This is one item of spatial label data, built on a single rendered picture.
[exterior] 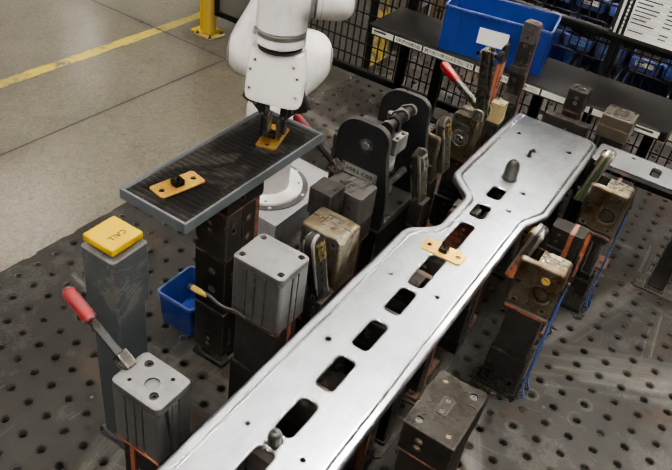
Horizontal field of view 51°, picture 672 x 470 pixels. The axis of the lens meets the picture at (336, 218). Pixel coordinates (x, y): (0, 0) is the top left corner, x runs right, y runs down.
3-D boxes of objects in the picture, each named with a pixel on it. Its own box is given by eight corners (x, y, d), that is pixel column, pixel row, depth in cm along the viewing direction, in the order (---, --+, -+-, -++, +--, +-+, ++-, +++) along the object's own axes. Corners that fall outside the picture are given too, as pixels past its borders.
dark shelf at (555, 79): (664, 143, 180) (669, 133, 178) (365, 33, 213) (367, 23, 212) (681, 113, 196) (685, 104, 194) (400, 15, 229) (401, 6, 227)
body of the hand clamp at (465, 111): (446, 237, 187) (478, 121, 166) (423, 226, 190) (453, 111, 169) (455, 226, 191) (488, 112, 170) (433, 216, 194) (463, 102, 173)
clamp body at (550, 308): (517, 411, 144) (572, 286, 123) (463, 381, 148) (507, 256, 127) (532, 383, 150) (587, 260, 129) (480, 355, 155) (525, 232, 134)
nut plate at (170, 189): (162, 200, 109) (161, 193, 108) (148, 188, 111) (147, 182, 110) (206, 182, 114) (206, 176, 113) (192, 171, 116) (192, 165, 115)
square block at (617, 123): (584, 238, 195) (633, 124, 173) (557, 226, 198) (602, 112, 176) (592, 224, 200) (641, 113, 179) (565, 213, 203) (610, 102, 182)
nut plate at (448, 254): (467, 256, 133) (468, 251, 132) (459, 266, 130) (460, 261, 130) (428, 237, 136) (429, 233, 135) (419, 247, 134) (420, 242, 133)
